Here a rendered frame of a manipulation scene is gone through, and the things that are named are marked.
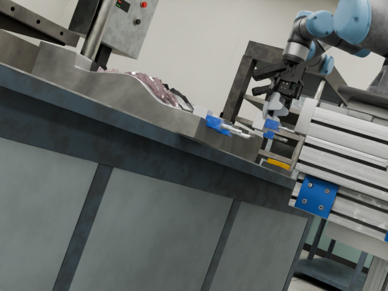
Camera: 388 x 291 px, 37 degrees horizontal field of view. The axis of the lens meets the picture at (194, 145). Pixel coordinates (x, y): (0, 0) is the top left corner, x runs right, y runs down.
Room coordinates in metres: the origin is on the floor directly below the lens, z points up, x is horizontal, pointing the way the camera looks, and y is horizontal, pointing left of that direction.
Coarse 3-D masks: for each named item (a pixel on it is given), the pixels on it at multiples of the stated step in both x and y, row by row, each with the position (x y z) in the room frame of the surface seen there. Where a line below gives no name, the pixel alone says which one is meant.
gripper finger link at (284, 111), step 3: (279, 99) 1.82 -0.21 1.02; (282, 99) 1.82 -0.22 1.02; (282, 102) 1.82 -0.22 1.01; (282, 108) 1.82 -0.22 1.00; (285, 108) 1.81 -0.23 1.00; (270, 111) 1.82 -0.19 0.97; (273, 111) 1.82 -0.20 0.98; (276, 111) 1.83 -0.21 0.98; (279, 111) 1.82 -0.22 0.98; (282, 111) 1.82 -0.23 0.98; (285, 111) 1.81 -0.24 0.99; (288, 111) 1.81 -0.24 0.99; (270, 114) 1.82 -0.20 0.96; (273, 114) 1.82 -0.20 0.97; (276, 114) 1.83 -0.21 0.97; (279, 114) 1.82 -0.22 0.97; (282, 114) 1.82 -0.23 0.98; (285, 114) 1.81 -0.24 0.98; (273, 117) 1.83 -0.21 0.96
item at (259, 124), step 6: (258, 114) 1.79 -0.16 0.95; (258, 120) 1.78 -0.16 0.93; (264, 120) 1.77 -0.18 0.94; (270, 120) 1.77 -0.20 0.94; (252, 126) 1.79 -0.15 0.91; (258, 126) 1.78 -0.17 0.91; (264, 126) 1.78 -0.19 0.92; (270, 126) 1.77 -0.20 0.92; (276, 126) 1.76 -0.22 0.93; (282, 126) 1.77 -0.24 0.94; (264, 132) 1.81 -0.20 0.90; (294, 132) 1.75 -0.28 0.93
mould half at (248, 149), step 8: (176, 96) 1.94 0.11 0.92; (184, 104) 1.94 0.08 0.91; (192, 104) 2.03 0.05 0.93; (192, 112) 1.74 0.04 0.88; (224, 120) 1.68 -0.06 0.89; (240, 128) 1.76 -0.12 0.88; (224, 136) 1.70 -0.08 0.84; (232, 136) 1.73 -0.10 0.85; (256, 136) 1.85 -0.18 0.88; (224, 144) 1.71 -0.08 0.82; (232, 144) 1.74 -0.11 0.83; (240, 144) 1.78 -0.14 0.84; (248, 144) 1.82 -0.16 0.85; (256, 144) 1.86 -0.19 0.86; (232, 152) 1.76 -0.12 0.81; (240, 152) 1.80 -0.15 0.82; (248, 152) 1.84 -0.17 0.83; (256, 152) 1.88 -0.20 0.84; (248, 160) 1.85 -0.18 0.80
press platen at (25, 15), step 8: (0, 0) 1.90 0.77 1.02; (8, 0) 1.92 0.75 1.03; (0, 8) 1.91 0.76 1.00; (8, 8) 1.93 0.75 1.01; (16, 8) 1.95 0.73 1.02; (24, 8) 1.98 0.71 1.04; (16, 16) 1.96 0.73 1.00; (24, 16) 1.99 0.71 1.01; (32, 16) 2.01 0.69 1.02; (40, 16) 2.04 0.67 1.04; (32, 24) 2.02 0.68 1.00; (40, 24) 2.05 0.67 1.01; (48, 24) 2.08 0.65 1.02; (56, 24) 2.10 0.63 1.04; (48, 32) 2.09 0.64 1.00; (56, 32) 2.11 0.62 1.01; (64, 32) 2.14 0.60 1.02; (72, 32) 2.17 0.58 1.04; (64, 40) 2.15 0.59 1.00; (72, 40) 2.18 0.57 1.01
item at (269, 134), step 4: (256, 132) 2.20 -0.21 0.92; (260, 132) 2.20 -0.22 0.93; (268, 132) 2.20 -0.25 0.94; (272, 132) 2.19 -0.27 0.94; (260, 136) 2.20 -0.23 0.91; (264, 136) 2.20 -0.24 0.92; (268, 136) 2.20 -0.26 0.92; (272, 136) 2.19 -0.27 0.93; (276, 136) 2.21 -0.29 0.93; (284, 140) 2.20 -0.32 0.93
